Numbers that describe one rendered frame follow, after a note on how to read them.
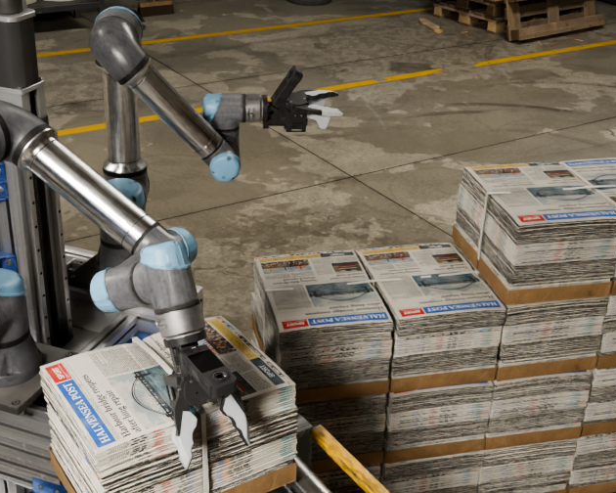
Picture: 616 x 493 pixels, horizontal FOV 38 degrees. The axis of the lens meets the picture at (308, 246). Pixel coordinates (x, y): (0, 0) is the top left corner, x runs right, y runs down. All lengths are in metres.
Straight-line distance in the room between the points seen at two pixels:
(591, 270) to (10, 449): 1.45
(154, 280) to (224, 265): 2.68
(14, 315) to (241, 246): 2.45
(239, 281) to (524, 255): 1.98
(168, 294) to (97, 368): 0.28
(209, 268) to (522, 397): 1.99
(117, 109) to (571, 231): 1.17
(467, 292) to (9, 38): 1.25
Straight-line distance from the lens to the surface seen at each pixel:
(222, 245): 4.32
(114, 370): 1.68
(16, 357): 2.02
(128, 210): 1.65
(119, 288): 1.52
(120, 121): 2.38
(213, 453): 1.62
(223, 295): 3.91
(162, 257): 1.46
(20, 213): 2.12
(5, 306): 1.95
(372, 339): 2.23
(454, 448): 2.53
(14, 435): 2.10
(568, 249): 2.32
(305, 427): 1.90
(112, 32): 2.21
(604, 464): 2.82
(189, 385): 1.48
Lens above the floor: 1.99
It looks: 27 degrees down
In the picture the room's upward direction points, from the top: 3 degrees clockwise
